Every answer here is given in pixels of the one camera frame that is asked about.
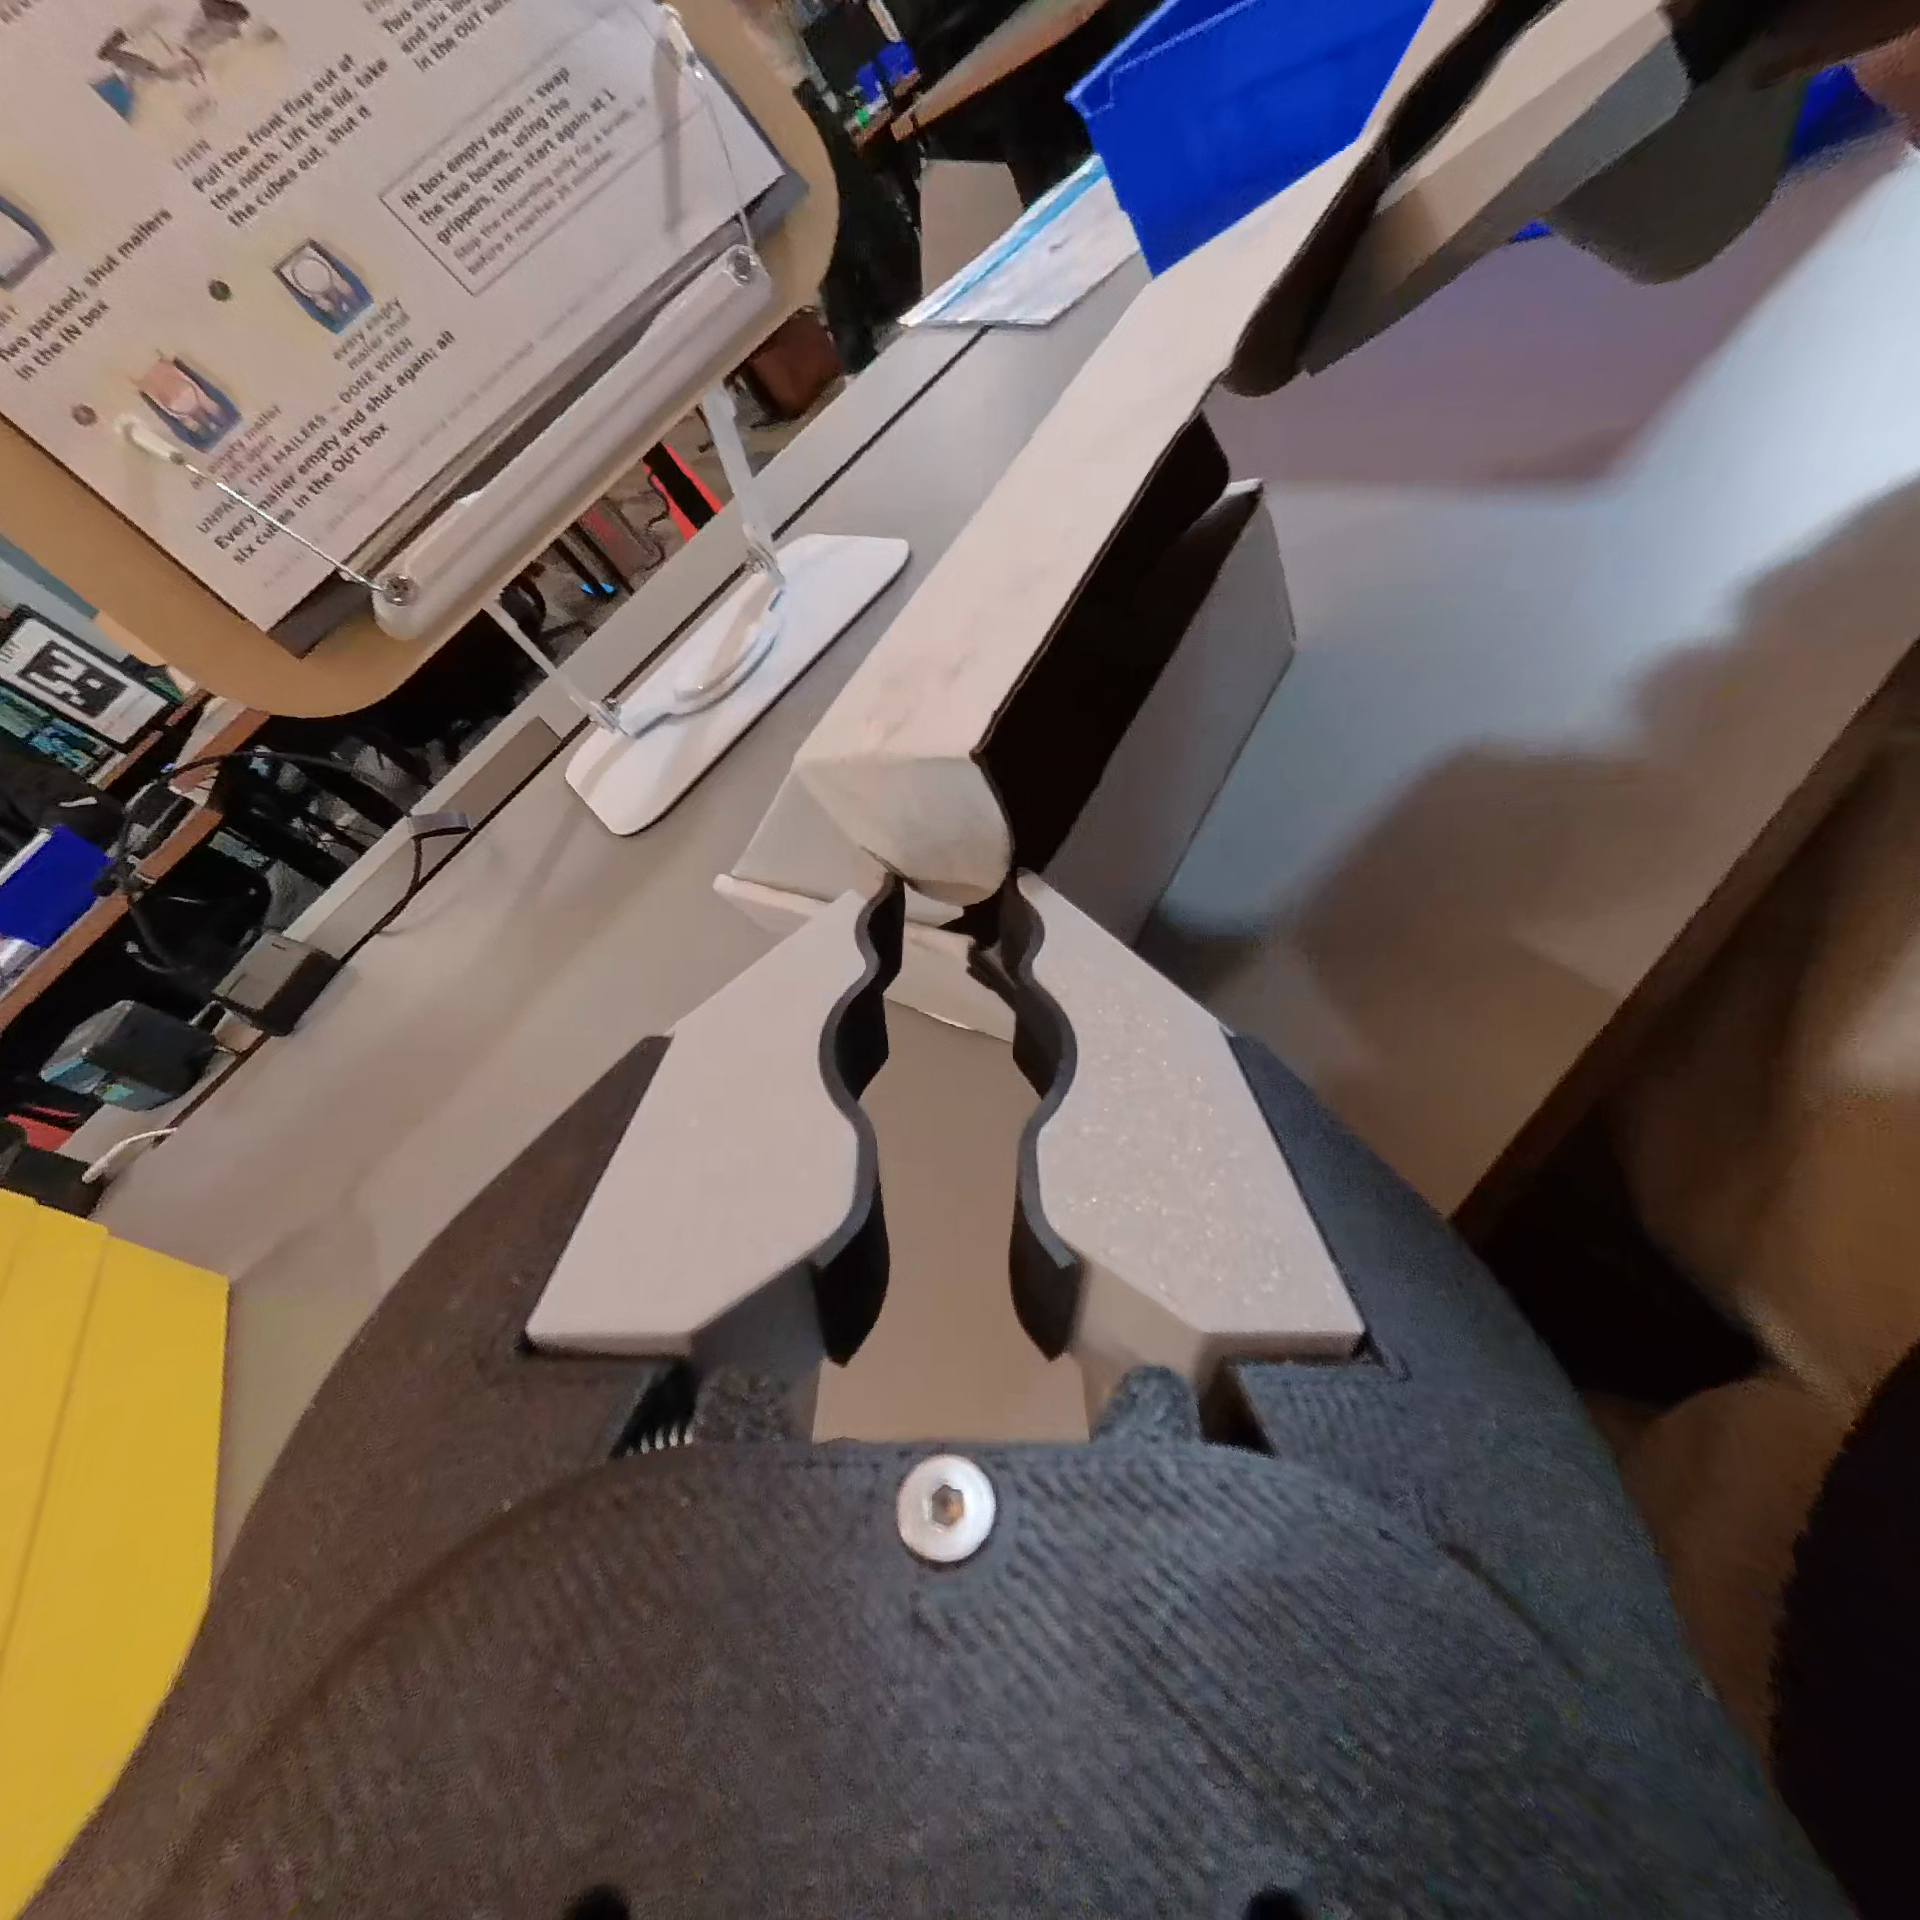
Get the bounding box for white cardboard mailer box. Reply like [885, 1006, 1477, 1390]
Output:
[718, 240, 1297, 1044]

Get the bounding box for person's dark clothing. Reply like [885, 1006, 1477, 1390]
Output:
[1769, 1351, 1920, 1877]

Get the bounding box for black power adapter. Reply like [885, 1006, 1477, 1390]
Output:
[217, 936, 345, 1037]

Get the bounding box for small blue bin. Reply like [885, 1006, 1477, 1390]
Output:
[0, 826, 113, 947]

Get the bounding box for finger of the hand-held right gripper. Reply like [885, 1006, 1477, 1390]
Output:
[1147, 0, 1555, 400]
[1303, 11, 1695, 376]

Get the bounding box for blue plastic bin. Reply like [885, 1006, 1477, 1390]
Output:
[1068, 0, 1892, 274]

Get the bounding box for background work table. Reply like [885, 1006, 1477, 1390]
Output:
[891, 0, 1112, 144]

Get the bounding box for white instruction stand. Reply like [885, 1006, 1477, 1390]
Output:
[0, 0, 789, 634]

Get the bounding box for black white fiducial marker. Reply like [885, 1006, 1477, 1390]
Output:
[0, 615, 174, 751]

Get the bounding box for brown cardboard panel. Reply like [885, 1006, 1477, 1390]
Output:
[915, 157, 1037, 294]

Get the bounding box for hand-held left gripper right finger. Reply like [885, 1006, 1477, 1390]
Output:
[997, 871, 1369, 1415]

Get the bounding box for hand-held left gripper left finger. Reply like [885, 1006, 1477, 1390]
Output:
[526, 877, 904, 1367]

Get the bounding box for black cable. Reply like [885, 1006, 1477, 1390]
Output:
[381, 810, 471, 940]

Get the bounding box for white leaflet with blue stripe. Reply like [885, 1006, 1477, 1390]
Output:
[907, 157, 1143, 328]

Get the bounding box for yellow plastic bin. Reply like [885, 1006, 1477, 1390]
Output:
[0, 1191, 231, 1920]

